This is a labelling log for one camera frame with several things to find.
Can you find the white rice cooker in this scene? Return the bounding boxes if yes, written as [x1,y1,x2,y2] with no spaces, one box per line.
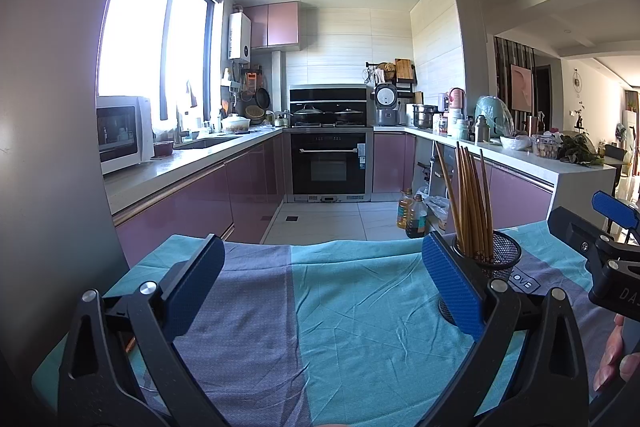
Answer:
[374,82,398,127]

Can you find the white water heater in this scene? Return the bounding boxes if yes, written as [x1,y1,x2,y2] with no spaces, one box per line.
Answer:
[228,12,252,64]

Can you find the dark oil bottle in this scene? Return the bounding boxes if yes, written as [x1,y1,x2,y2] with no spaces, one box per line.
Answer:
[405,194,428,239]

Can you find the wooden cutting board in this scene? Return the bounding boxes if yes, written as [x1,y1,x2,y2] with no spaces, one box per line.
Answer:
[395,58,414,82]

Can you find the mint green air fryer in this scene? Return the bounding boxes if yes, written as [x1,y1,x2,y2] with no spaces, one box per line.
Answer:
[474,95,515,138]

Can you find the black range hood stove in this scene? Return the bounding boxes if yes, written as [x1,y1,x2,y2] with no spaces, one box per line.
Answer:
[288,84,370,127]

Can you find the bamboo chopstick red end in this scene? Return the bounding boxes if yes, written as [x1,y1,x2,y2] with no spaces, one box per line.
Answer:
[461,146,478,258]

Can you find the black built-in oven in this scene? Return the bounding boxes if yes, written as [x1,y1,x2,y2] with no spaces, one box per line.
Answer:
[288,128,373,202]

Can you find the pink wall picture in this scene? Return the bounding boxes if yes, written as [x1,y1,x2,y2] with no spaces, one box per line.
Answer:
[511,65,534,113]

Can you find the purple lower cabinets right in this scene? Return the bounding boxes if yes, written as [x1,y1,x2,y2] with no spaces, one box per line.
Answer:
[372,130,554,231]

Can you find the pink thermos kettle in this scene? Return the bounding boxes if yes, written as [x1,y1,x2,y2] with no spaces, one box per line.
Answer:
[448,87,466,133]

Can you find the grey refrigerator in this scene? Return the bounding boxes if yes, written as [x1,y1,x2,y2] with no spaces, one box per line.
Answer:
[1,0,127,379]

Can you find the black mesh utensil cup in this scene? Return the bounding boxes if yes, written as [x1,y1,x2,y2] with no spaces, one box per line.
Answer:
[437,231,522,325]

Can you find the person's right hand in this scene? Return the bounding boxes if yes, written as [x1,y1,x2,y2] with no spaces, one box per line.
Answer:
[593,314,639,392]

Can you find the purple lower cabinets left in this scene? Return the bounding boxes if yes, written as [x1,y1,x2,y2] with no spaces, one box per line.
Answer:
[114,131,285,265]

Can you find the pink upper cabinet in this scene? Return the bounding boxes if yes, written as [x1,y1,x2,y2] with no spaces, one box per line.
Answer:
[244,1,300,51]

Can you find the white microwave oven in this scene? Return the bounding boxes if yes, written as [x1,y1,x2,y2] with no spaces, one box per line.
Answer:
[96,95,154,174]

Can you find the kitchen window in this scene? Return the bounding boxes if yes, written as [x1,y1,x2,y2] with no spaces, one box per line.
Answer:
[98,0,224,126]

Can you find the yellow cooking oil bottle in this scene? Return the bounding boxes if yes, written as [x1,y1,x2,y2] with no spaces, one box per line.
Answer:
[396,187,414,230]

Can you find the green leafy vegetables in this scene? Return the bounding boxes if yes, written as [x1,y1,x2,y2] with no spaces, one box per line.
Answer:
[558,133,604,167]

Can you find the teal purple tablecloth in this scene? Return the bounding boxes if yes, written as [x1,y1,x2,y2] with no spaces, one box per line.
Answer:
[32,222,614,426]

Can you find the purple cabinets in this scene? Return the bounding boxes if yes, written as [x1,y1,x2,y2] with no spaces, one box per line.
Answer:
[372,130,554,231]
[114,131,285,265]

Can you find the bamboo chopstick red floral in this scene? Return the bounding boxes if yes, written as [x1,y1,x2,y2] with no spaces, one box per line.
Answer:
[464,147,483,260]

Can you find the steel stock pot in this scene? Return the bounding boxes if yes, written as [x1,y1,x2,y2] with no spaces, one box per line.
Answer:
[411,104,439,130]

